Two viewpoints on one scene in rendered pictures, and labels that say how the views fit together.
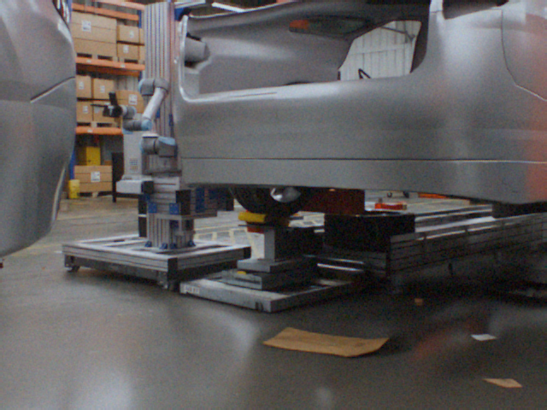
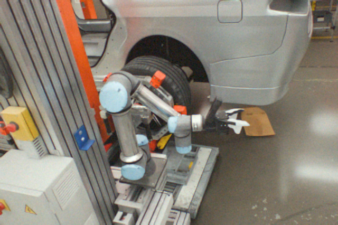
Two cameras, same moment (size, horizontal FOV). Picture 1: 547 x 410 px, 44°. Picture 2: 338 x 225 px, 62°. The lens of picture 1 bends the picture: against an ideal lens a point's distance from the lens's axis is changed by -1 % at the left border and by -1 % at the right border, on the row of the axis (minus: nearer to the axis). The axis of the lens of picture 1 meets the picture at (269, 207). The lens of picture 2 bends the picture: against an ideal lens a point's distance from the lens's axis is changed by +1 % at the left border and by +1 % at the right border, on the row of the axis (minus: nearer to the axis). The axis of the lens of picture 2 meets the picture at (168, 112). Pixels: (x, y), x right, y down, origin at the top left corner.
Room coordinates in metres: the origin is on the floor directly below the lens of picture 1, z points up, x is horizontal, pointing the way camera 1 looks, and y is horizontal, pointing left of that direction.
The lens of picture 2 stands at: (4.99, 1.95, 1.94)
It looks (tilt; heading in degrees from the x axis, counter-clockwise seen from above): 32 degrees down; 253
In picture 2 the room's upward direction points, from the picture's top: 8 degrees counter-clockwise
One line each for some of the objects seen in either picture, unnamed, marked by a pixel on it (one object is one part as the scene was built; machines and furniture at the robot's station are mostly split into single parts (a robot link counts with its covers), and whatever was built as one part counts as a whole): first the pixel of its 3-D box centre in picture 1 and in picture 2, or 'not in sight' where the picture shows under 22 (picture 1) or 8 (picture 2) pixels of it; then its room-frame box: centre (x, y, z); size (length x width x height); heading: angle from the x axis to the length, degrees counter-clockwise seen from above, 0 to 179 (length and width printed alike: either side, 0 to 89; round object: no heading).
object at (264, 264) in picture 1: (273, 245); (159, 147); (4.52, -0.03, 0.32); 0.40 x 0.30 x 0.28; 136
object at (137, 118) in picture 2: not in sight; (137, 113); (4.69, 0.15, 0.85); 0.21 x 0.14 x 0.14; 46
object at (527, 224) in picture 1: (476, 237); not in sight; (5.35, -1.63, 0.28); 2.47 x 0.06 x 0.22; 136
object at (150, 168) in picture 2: (167, 162); (142, 162); (4.82, 0.72, 0.87); 0.15 x 0.15 x 0.10
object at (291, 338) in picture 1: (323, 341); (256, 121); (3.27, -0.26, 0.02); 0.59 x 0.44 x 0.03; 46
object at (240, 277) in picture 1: (268, 274); (167, 163); (4.48, 0.01, 0.13); 0.50 x 0.36 x 0.10; 136
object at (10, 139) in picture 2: not in sight; (12, 142); (5.88, -0.95, 0.30); 0.09 x 0.05 x 0.50; 136
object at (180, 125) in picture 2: (127, 111); (180, 124); (4.64, 0.96, 1.21); 0.11 x 0.08 x 0.09; 154
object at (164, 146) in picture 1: (166, 145); (138, 148); (4.82, 0.73, 0.98); 0.13 x 0.12 x 0.14; 64
